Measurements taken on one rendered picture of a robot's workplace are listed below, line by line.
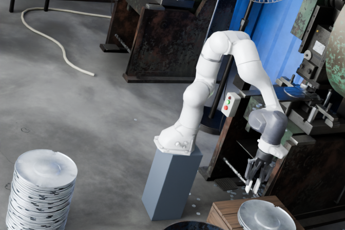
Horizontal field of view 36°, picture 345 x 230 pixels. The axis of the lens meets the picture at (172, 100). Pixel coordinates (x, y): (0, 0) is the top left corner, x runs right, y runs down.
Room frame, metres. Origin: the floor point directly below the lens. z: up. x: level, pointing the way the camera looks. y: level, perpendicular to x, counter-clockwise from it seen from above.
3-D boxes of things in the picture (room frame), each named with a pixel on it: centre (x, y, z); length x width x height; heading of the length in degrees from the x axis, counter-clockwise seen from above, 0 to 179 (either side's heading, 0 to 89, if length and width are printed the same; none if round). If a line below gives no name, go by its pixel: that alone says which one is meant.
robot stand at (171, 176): (2.44, -0.12, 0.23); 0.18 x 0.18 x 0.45; 30
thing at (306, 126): (2.88, -0.74, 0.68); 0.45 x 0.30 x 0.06; 38
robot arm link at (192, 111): (2.41, -0.11, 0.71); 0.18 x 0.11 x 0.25; 163
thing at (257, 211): (2.14, -0.61, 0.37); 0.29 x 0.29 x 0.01
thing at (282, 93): (2.77, -0.60, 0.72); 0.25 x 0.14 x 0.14; 128
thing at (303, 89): (2.87, -0.74, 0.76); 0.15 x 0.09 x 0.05; 38
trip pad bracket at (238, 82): (2.98, -0.37, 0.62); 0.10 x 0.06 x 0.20; 38
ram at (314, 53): (2.85, -0.71, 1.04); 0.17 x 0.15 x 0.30; 128
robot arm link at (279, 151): (2.08, -0.49, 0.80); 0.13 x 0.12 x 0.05; 17
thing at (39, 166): (2.04, 0.47, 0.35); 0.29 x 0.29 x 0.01
